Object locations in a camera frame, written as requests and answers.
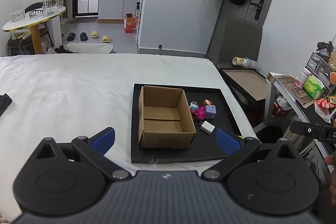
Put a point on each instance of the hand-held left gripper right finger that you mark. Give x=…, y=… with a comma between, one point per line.
x=227, y=141

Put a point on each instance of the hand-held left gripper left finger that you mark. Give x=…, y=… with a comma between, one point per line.
x=105, y=138

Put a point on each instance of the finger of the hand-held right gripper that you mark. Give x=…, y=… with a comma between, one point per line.
x=309, y=130

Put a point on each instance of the white charger plug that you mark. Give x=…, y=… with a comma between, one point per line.
x=208, y=129

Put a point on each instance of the pink dinosaur toy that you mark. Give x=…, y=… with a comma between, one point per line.
x=200, y=113

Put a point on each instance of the black tray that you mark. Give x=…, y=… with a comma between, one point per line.
x=207, y=95

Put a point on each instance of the brown cardboard box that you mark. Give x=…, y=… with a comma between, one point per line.
x=162, y=140

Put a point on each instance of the person's right hand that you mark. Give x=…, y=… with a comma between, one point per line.
x=329, y=160

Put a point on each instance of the orange snack packet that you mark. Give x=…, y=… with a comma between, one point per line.
x=324, y=103

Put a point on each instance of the red basket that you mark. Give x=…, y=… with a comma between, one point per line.
x=281, y=109

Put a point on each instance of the green tissue pack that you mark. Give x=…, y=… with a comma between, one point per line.
x=313, y=87

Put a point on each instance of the brown haired doll figurine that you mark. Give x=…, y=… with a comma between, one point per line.
x=206, y=102

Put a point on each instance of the blue crab toy with mug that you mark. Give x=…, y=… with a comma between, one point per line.
x=193, y=107

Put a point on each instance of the white metal shelf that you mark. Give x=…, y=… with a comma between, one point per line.
x=271, y=98

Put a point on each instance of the pink lidded bottle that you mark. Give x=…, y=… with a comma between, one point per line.
x=302, y=79

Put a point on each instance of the black framed brown board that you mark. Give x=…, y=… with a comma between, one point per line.
x=248, y=85

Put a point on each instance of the clear drawer organizer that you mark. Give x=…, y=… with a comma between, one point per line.
x=319, y=66

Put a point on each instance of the yellow white cup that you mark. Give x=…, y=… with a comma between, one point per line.
x=239, y=61

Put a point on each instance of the white floor mat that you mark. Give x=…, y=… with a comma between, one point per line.
x=89, y=47

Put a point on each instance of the yellow slipper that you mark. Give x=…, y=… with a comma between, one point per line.
x=105, y=39
x=94, y=34

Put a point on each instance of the grey leaning board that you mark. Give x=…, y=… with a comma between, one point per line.
x=240, y=40

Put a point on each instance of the black slipper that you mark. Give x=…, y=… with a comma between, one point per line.
x=83, y=36
x=71, y=36

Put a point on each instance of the black ribbed object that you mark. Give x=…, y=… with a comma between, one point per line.
x=4, y=104

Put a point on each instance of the red carton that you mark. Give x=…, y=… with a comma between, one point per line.
x=129, y=24

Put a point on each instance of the white kitchen cabinet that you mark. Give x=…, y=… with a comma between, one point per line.
x=113, y=2

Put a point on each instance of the oval table with yellow leg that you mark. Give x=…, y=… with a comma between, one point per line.
x=32, y=22

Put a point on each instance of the black claw hair clip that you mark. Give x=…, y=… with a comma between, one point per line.
x=35, y=13

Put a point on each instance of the clear glass bottle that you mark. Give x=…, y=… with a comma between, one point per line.
x=50, y=2

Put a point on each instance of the white tissue box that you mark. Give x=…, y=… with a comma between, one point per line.
x=17, y=15

